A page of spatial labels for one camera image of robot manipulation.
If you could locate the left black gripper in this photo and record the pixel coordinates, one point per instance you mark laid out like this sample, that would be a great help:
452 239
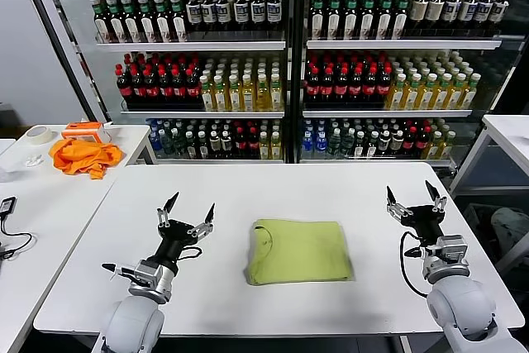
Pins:
175 241

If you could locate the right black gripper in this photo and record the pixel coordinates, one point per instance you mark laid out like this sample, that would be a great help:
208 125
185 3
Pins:
425 227

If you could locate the light green t-shirt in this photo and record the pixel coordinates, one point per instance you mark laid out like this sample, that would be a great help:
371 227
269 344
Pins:
297 249

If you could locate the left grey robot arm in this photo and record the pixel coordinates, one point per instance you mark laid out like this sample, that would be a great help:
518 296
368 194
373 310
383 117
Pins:
132 324

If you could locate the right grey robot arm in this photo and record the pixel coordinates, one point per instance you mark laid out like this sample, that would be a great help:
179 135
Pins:
463 307

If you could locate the black storage crate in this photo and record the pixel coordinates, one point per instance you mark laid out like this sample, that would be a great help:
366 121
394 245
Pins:
475 220

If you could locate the yellow drink bottle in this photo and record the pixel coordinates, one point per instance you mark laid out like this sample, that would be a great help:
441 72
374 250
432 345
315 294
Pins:
276 96
441 96
264 148
220 96
206 96
433 147
411 96
470 96
276 148
446 147
262 96
248 96
396 96
234 96
456 96
427 96

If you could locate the red cap cola bottle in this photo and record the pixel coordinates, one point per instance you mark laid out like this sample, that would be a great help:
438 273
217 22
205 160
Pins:
165 90
151 90
123 90
179 90
253 145
192 90
422 144
327 88
241 145
383 87
409 144
355 88
369 88
341 88
313 88
137 90

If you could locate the white cap dark bottle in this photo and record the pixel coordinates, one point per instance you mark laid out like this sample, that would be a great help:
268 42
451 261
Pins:
359 147
202 147
396 145
372 147
214 146
190 147
226 146
384 145

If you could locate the white shelf board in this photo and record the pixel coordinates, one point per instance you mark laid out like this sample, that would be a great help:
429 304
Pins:
388 113
190 47
202 115
219 160
405 45
372 160

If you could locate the blue water bottle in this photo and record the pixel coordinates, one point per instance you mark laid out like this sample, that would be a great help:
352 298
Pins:
321 145
155 142
308 146

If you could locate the pale cloth bundle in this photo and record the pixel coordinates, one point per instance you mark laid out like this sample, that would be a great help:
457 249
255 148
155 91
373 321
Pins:
508 229

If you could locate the white side table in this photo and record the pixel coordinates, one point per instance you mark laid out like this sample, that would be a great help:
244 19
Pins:
128 138
508 125

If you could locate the crumpled orange cloth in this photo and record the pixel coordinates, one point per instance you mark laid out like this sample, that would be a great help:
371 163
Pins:
82 158

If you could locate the orange and white box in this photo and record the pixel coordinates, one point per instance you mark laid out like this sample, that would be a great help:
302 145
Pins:
84 132

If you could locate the small white plastic piece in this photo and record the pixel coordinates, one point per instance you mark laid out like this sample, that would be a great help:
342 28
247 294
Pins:
34 160

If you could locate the beige masking tape roll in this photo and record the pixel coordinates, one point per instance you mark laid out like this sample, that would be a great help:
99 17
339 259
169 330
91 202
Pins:
41 141

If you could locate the black power adapter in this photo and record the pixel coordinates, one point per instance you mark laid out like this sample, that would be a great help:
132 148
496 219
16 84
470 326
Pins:
8 205

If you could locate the green cap dark tea bottle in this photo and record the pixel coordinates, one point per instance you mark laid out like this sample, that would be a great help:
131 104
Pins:
350 20
178 22
130 22
367 20
101 22
146 22
334 20
399 20
162 22
317 20
116 22
383 20

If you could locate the beige label dark bottle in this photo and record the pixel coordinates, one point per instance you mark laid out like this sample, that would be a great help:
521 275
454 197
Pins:
418 12
434 12

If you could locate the white cap blue label bottle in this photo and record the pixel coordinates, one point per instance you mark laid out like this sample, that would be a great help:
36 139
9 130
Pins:
241 13
257 13
222 14
466 12
498 14
482 13
449 12
273 12
208 14
193 14

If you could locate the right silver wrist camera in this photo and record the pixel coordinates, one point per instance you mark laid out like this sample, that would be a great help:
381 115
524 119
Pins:
448 251

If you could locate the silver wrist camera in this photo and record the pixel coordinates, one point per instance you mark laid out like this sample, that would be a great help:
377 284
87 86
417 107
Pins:
153 280
448 251

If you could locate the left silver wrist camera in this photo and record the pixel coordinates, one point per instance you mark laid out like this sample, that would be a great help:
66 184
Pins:
153 280

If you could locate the black cabinet post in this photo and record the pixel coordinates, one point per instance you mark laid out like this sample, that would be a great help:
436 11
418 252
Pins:
296 59

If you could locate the black slanted door frame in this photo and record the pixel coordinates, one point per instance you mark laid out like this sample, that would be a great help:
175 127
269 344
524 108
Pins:
59 39

